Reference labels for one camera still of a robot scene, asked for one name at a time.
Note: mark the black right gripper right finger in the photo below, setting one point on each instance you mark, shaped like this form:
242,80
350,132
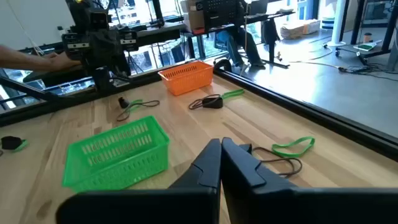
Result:
264,205

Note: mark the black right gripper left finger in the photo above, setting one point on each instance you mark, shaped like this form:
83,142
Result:
199,202

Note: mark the green rubber band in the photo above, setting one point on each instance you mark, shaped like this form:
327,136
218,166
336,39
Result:
292,142
233,93
138,101
24,144

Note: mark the green and black bands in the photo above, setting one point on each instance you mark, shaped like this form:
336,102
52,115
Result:
158,103

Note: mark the thin brown rubber band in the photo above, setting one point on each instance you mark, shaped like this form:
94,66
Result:
191,107
301,166

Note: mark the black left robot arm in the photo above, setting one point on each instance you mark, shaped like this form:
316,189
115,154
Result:
105,68

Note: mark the person's forearm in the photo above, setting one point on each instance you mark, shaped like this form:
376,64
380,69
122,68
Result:
21,59

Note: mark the person's hand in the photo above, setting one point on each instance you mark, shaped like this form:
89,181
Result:
62,62

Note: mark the black office desk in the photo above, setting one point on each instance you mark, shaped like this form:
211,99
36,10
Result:
161,31

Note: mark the orange plastic basket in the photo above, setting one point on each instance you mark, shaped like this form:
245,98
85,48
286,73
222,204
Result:
186,85

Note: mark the brown cardboard box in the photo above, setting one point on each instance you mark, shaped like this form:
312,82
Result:
194,20

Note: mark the black arch clamp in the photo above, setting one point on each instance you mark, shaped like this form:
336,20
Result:
222,61

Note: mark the black perforated crate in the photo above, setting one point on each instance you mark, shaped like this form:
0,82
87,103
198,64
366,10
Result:
220,12

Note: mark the green plastic basket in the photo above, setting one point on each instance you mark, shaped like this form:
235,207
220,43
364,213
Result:
71,174

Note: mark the seated person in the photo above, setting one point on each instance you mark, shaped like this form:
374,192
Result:
236,43

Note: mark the white bag pile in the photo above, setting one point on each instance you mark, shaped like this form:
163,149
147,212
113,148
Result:
298,29

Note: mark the green dustpan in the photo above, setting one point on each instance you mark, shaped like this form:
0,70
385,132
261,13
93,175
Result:
365,47

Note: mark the brown paper cup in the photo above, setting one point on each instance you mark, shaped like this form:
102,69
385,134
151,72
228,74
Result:
367,38

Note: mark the white round pillar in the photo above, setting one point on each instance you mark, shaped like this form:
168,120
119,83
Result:
337,18

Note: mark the black wheeled stand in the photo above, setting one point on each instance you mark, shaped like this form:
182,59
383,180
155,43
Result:
357,21

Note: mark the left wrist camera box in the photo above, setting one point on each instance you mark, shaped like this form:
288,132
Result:
99,21

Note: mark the black aluminium table frame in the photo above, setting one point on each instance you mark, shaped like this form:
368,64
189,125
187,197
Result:
311,114

